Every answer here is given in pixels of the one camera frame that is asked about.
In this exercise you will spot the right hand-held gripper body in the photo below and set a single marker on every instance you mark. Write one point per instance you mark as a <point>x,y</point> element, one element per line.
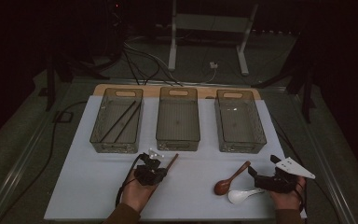
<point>276,183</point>

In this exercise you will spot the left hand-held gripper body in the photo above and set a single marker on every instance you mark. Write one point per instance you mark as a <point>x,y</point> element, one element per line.
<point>149,175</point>

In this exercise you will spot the brown wooden chopstick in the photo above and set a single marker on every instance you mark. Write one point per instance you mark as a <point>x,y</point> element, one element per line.
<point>171,163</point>
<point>174,159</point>

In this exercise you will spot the white ceramic spoon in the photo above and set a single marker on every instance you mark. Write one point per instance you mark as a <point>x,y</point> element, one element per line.
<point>237,196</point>

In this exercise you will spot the brown wooden spoon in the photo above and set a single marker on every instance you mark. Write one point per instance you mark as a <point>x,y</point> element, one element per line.
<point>222,187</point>

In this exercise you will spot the clear grey plastic bin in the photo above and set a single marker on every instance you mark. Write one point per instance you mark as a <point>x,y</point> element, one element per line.
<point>238,121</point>
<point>178,118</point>
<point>118,121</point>

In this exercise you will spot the person's right hand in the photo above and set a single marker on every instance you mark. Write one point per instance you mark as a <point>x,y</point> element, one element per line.
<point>287,200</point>

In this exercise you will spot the person's left hand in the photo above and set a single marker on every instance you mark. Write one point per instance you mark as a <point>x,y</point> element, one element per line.
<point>136,194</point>

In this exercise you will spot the white table mat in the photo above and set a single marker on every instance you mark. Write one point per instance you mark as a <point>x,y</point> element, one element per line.
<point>87,186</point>

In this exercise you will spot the black stand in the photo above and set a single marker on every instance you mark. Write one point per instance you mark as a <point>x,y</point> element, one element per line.
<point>307,93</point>
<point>50,90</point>

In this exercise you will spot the dark square floor plate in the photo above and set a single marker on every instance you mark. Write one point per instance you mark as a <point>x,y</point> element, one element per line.
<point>63,117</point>

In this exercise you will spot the white plug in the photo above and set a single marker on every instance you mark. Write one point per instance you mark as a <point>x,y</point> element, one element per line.
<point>213,65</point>

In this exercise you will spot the white metal stand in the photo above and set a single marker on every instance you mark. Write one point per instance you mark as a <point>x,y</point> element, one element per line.
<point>172,46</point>

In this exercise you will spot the dark equipment rack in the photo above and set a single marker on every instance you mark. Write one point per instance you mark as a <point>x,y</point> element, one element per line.
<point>116,28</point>

